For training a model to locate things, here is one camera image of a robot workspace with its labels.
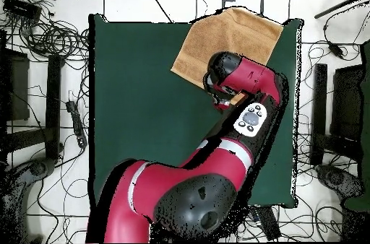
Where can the orange terry towel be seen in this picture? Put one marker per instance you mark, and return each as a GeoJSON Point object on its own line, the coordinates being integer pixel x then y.
{"type": "Point", "coordinates": [231, 36]}

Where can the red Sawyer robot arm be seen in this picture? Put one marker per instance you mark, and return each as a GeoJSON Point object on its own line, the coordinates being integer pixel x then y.
{"type": "Point", "coordinates": [251, 76]}

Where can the black flat bar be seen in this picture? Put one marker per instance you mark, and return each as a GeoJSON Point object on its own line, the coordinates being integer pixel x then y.
{"type": "Point", "coordinates": [53, 105]}
{"type": "Point", "coordinates": [319, 111]}

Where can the dark green table cloth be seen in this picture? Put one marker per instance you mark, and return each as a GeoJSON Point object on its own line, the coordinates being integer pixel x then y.
{"type": "Point", "coordinates": [138, 111]}

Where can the black panel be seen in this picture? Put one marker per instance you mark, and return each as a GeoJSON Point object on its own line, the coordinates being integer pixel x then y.
{"type": "Point", "coordinates": [17, 88]}
{"type": "Point", "coordinates": [347, 102]}

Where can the black power adapter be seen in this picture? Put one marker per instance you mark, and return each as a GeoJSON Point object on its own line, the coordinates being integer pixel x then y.
{"type": "Point", "coordinates": [336, 50]}

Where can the black power strip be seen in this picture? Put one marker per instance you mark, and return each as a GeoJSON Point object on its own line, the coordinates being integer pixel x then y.
{"type": "Point", "coordinates": [76, 122]}
{"type": "Point", "coordinates": [268, 223]}

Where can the grey chair base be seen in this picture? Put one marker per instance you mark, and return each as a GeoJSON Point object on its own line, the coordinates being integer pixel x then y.
{"type": "Point", "coordinates": [31, 171]}
{"type": "Point", "coordinates": [338, 179]}

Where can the black rod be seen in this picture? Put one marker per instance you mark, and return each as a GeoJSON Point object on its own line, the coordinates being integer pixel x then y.
{"type": "Point", "coordinates": [341, 5]}

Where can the black rectangular box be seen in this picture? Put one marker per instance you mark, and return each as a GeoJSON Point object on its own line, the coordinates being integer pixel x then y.
{"type": "Point", "coordinates": [21, 8]}

